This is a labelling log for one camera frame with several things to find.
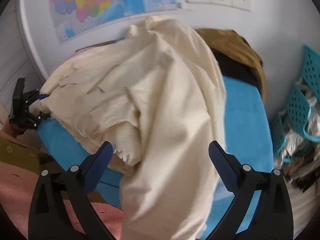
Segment cream beige coat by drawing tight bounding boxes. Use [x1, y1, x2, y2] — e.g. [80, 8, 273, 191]
[31, 17, 226, 239]

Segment left forearm pink sleeve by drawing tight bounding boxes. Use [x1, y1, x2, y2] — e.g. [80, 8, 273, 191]
[0, 119, 126, 240]

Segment grey wardrobe door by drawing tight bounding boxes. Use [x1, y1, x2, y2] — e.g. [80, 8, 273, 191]
[1, 0, 44, 106]

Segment wooden bed headboard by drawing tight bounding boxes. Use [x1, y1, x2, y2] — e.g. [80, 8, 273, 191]
[75, 38, 125, 53]

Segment blue floral bed sheet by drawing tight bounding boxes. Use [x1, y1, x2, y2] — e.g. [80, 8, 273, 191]
[37, 38, 275, 240]

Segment teal plastic basket rack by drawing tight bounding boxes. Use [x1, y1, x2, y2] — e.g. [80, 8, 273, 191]
[270, 45, 319, 157]

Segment brown folded garment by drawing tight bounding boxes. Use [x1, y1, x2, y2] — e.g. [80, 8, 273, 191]
[196, 28, 267, 102]

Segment colourful wall map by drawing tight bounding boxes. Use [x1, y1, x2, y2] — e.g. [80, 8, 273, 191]
[49, 0, 180, 43]

